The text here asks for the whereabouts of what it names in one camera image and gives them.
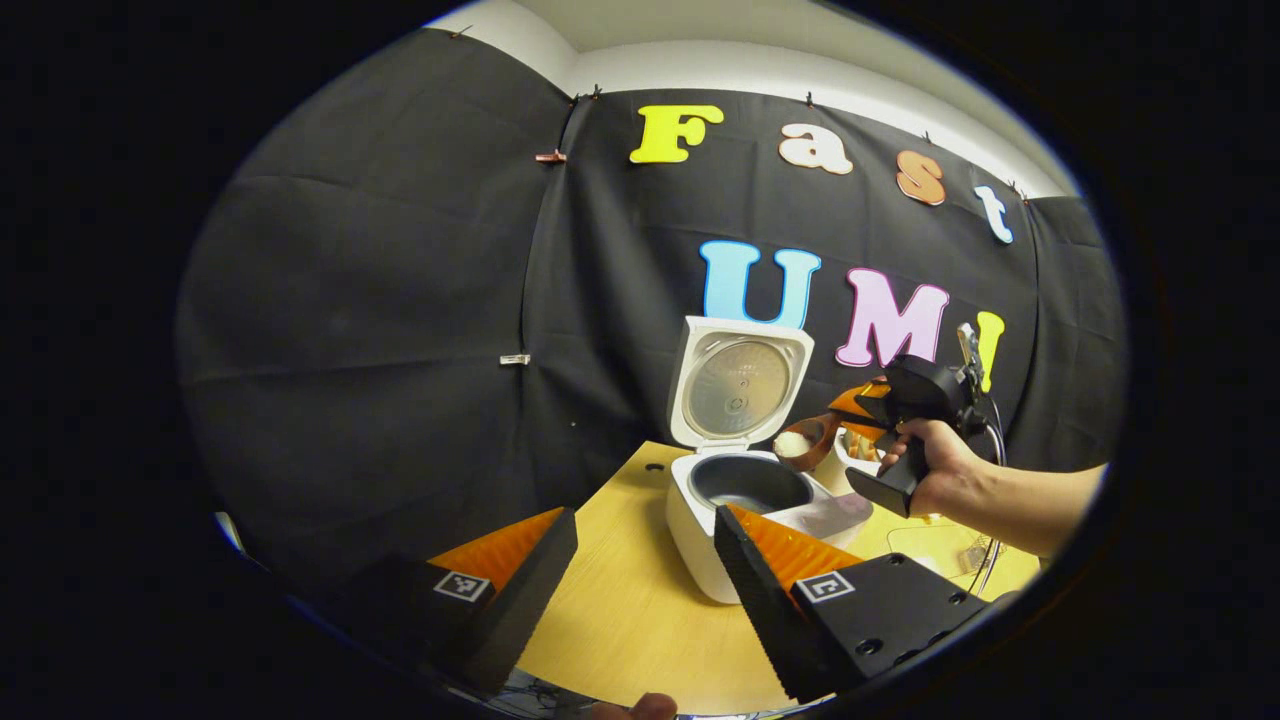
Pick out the brown wooden spoon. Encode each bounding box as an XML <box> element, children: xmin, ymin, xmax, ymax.
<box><xmin>773</xmin><ymin>413</ymin><xmax>841</xmax><ymax>473</ymax></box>

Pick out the white toaster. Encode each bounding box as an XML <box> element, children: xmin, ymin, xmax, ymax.
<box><xmin>832</xmin><ymin>428</ymin><xmax>886</xmax><ymax>496</ymax></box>

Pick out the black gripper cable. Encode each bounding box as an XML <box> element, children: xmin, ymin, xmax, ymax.
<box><xmin>975</xmin><ymin>395</ymin><xmax>1007</xmax><ymax>599</ymax></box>

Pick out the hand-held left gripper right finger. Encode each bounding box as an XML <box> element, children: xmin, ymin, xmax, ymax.
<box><xmin>714</xmin><ymin>503</ymin><xmax>1011</xmax><ymax>704</ymax></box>

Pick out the metal wire chopstick holder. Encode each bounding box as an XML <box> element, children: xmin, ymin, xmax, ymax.
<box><xmin>940</xmin><ymin>538</ymin><xmax>1009</xmax><ymax>581</ymax></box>

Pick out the white rice cooker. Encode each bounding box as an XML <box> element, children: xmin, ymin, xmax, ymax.
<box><xmin>665</xmin><ymin>316</ymin><xmax>874</xmax><ymax>606</ymax></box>

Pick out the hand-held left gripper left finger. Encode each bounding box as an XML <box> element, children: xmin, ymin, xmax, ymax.
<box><xmin>325</xmin><ymin>507</ymin><xmax>579</xmax><ymax>698</ymax></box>

